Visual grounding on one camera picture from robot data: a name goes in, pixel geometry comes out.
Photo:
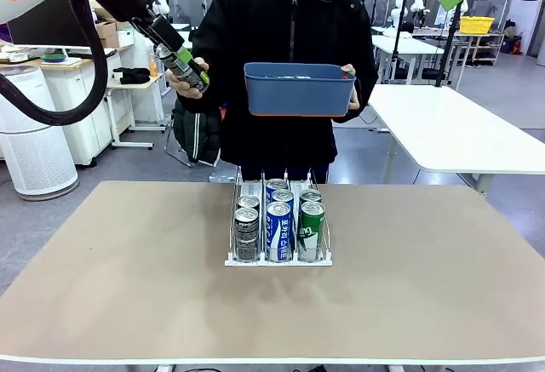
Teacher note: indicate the person's left forearm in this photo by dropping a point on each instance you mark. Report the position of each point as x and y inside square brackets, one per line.
[366, 91]

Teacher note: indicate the person in black jacket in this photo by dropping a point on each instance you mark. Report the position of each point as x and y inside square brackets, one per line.
[289, 27]

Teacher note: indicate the metal frame chair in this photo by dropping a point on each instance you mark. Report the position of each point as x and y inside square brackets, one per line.
[186, 161]

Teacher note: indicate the person's right hand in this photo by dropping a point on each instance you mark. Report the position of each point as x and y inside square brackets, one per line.
[185, 93]

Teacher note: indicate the black computer monitor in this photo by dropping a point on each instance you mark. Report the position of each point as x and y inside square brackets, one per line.
[42, 27]

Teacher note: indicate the blue Pocari can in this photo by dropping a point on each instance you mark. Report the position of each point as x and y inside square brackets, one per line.
[283, 196]
[279, 236]
[277, 184]

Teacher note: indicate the person's right forearm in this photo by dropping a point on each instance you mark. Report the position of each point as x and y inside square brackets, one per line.
[213, 91]

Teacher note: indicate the red fire extinguisher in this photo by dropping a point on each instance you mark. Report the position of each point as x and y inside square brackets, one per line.
[516, 45]

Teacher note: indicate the orange drink bottle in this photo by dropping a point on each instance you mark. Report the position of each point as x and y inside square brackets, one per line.
[153, 65]

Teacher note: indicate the white air purifier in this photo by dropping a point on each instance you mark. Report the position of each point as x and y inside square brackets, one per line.
[34, 159]

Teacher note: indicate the brown cardboard box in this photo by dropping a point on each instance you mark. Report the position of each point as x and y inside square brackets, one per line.
[106, 29]
[110, 41]

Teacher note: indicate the white paper cup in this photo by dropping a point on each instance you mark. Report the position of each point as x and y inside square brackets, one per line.
[117, 75]

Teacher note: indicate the green beverage can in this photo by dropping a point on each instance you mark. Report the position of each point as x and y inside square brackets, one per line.
[311, 231]
[310, 195]

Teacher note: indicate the black cloth bundle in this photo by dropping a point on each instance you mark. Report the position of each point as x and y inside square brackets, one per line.
[132, 75]

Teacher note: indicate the white cardboard box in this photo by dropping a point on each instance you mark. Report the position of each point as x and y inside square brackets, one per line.
[126, 36]

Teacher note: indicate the white background table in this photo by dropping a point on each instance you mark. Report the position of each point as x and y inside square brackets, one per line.
[404, 44]

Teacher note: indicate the black Pepsi can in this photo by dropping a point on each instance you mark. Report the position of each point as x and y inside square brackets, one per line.
[246, 236]
[248, 201]
[181, 67]

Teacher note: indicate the blue plastic bin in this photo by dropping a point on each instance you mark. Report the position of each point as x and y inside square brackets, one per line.
[298, 95]

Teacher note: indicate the black tripod stand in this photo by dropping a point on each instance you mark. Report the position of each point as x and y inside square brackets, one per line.
[449, 48]

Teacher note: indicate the person's left hand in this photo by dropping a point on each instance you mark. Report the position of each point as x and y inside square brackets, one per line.
[354, 99]

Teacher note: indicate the orange garment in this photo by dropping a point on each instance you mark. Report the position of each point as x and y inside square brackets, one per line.
[221, 112]

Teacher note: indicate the wooden shelf rack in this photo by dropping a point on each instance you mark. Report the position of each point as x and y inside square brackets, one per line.
[481, 36]

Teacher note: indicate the yellow plastic basket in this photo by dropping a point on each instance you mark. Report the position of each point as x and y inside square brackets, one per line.
[477, 25]

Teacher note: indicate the white cabinet desk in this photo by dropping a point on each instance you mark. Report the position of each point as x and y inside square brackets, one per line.
[81, 146]

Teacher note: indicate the small wooden rolling table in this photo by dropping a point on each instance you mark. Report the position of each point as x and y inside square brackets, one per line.
[127, 84]

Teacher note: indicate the dark green striped jacket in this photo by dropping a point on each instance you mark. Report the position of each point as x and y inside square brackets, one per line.
[198, 138]

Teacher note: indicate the large white side table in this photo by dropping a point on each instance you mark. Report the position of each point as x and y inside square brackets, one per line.
[447, 133]

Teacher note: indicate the green round bowl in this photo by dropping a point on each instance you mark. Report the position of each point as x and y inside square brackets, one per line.
[53, 57]

